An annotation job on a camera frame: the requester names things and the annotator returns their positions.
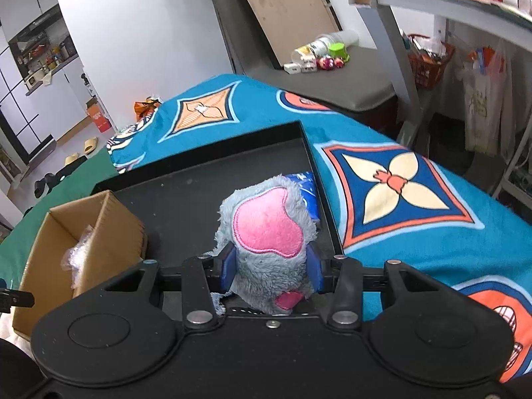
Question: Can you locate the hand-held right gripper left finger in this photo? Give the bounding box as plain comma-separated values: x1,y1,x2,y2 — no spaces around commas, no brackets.
100,242,238,328

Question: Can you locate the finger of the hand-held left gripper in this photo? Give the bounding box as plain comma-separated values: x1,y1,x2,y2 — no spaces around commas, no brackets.
0,289,35,310

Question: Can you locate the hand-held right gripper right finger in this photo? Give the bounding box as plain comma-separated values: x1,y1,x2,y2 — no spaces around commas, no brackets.
307,244,441,330

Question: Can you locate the grey pink plush toy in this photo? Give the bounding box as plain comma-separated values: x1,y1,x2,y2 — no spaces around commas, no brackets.
210,175,321,316

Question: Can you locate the black tray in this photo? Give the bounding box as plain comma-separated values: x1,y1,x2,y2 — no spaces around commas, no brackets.
90,120,345,317

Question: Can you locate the cardboard box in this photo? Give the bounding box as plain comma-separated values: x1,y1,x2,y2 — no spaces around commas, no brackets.
12,190,148,337

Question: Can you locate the white sheet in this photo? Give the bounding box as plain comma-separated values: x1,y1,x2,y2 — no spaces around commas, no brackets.
0,312,17,341

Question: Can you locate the blue tissue pack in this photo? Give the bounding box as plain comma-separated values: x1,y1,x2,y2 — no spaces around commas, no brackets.
285,171,321,222

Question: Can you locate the clear plastic bag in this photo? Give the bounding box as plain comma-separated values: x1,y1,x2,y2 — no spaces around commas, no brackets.
61,224,98,289

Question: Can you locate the green cloth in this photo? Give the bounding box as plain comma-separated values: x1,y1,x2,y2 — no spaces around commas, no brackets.
0,150,121,287

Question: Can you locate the blue printed blanket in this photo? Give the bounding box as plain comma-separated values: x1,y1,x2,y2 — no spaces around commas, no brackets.
107,74,532,383

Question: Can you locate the orange gift bag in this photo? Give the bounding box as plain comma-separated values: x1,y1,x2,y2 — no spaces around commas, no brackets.
133,96,163,122

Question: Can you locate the black framed glass door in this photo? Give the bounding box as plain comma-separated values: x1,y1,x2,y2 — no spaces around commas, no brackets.
0,46,57,163

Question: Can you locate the grey padded bench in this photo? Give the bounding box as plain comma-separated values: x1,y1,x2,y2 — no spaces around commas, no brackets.
203,0,400,123

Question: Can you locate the orange box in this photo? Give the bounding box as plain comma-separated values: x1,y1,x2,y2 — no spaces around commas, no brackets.
86,104,115,134

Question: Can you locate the white cabinet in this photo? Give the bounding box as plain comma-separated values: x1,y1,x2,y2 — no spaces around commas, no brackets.
25,56,113,163

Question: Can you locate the clear plastic bottle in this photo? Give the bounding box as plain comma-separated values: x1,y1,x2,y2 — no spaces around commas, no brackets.
291,35,333,65

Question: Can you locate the white metal rack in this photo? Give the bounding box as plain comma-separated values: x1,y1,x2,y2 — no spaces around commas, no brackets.
494,125,532,217

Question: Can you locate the red basket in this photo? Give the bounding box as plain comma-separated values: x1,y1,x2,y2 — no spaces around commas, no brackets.
405,33,456,90

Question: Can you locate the stack of plastic cups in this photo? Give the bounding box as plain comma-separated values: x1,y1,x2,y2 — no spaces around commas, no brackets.
320,30,360,48

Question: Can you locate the hanging white plastic bag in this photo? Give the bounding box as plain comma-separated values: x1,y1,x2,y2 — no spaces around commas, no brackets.
455,44,512,156

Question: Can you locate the cluttered kitchen shelf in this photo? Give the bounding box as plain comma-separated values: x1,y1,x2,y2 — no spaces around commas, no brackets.
8,4,79,96

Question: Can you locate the cardboard sheet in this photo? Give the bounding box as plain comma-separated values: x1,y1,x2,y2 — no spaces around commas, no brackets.
224,0,341,69

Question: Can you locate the grey white table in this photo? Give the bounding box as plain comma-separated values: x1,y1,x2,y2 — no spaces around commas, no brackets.
347,0,532,200

